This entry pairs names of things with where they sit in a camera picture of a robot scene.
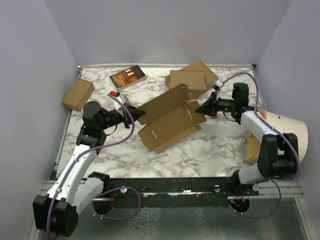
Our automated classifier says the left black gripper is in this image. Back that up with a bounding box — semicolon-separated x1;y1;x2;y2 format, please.
99;104;147;131

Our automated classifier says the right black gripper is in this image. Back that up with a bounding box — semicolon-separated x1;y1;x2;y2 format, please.
195;91;236;118

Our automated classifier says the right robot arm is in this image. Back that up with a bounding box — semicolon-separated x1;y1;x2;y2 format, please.
195;82;300;196

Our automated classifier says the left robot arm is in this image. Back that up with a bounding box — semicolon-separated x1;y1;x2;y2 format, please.
32;99;146;240

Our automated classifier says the small closed cardboard box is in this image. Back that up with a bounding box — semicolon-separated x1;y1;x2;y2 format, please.
61;79;95;112

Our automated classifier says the dark orange book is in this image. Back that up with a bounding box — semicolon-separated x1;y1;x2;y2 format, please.
109;65;147;92

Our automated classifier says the white cylinder drum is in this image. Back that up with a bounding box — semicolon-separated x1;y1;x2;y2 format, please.
241;109;309;173

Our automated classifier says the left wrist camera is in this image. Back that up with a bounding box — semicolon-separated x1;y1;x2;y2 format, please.
109;91;130;113

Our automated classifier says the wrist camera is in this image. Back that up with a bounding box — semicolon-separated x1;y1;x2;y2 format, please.
211;79;224;92
109;91;130;113

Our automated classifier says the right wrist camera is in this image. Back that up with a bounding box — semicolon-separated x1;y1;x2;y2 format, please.
211;79;224;92

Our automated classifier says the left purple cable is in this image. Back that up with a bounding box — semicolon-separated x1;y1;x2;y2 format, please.
46;92;142;236

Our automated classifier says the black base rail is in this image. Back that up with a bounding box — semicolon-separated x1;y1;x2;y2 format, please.
79;172;267;208

